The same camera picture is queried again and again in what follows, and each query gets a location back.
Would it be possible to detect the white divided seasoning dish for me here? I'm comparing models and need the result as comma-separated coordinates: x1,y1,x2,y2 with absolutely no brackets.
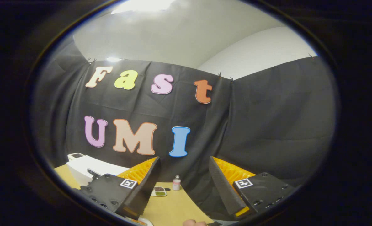
151,186,167,197

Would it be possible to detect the white square plate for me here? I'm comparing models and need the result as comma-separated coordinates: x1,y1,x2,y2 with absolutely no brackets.
126,216,154,226

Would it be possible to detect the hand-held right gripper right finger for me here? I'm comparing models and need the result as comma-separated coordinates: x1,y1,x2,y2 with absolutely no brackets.
209,156,296,220

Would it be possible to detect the white microwave oven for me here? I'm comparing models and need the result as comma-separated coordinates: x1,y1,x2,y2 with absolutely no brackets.
66,153,130,189

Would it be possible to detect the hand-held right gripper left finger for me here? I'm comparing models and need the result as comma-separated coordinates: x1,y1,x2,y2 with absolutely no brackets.
79,156,161,220

